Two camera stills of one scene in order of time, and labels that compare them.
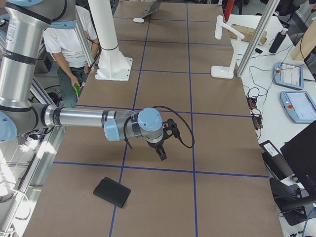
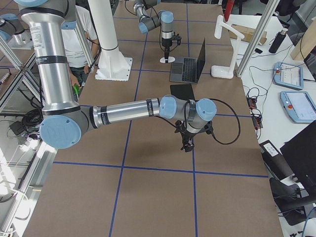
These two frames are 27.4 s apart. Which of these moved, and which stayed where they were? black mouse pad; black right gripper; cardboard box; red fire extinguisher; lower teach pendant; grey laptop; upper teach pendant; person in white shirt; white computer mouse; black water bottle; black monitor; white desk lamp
Moved: black right gripper; white computer mouse; black mouse pad; grey laptop
Stayed: black water bottle; lower teach pendant; red fire extinguisher; upper teach pendant; black monitor; white desk lamp; person in white shirt; cardboard box
